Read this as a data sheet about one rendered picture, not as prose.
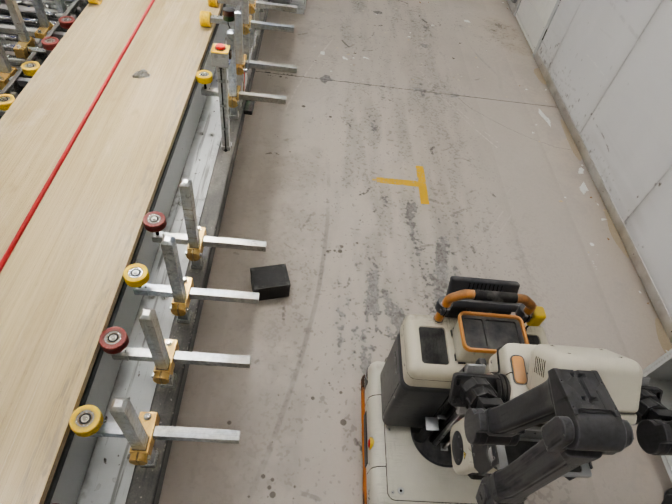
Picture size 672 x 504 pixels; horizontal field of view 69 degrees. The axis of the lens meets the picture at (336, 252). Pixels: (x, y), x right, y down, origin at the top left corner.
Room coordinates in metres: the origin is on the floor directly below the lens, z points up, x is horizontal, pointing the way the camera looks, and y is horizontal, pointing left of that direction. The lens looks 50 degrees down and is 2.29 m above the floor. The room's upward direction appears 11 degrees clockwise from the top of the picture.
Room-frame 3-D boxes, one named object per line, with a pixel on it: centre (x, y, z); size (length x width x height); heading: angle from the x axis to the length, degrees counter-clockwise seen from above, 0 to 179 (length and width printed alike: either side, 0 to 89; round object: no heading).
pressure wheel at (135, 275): (0.91, 0.65, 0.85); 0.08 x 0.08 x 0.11
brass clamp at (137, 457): (0.42, 0.44, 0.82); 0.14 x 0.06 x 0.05; 8
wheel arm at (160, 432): (0.44, 0.39, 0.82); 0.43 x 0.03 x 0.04; 98
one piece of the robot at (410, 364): (0.92, -0.58, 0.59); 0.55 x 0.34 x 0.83; 98
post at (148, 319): (0.64, 0.47, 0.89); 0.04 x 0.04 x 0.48; 8
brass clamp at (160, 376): (0.67, 0.47, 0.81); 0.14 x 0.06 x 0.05; 8
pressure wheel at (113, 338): (0.66, 0.62, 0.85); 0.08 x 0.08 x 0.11
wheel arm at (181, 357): (0.69, 0.42, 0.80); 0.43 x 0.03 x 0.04; 98
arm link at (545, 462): (0.33, -0.44, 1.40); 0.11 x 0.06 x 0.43; 98
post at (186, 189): (1.14, 0.53, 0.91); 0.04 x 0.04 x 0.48; 8
